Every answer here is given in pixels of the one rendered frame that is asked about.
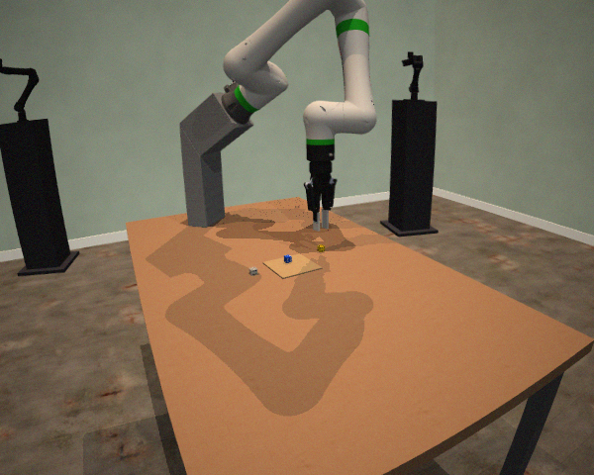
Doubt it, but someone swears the tan square mat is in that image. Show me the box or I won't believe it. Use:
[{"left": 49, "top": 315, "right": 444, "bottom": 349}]
[{"left": 263, "top": 253, "right": 323, "bottom": 279}]

